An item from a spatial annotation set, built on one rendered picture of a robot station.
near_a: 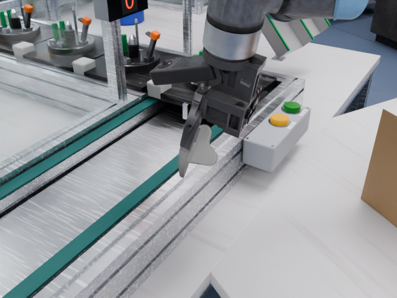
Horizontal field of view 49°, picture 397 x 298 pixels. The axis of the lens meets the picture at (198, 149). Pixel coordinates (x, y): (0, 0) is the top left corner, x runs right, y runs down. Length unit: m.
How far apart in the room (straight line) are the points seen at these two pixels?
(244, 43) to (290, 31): 0.77
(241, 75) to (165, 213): 0.26
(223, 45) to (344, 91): 0.87
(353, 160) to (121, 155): 0.53
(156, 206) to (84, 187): 0.18
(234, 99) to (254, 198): 0.32
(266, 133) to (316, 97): 0.44
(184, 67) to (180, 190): 0.22
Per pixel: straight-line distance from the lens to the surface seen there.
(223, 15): 0.56
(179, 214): 0.76
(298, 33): 1.35
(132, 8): 0.96
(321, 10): 0.58
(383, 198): 0.91
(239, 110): 0.62
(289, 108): 1.01
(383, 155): 0.87
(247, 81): 0.61
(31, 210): 0.83
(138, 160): 0.91
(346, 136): 1.16
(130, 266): 0.69
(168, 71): 0.66
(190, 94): 1.05
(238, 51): 0.58
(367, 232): 0.88
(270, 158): 0.89
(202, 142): 0.66
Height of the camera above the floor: 1.42
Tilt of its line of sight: 32 degrees down
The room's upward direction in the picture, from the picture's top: straight up
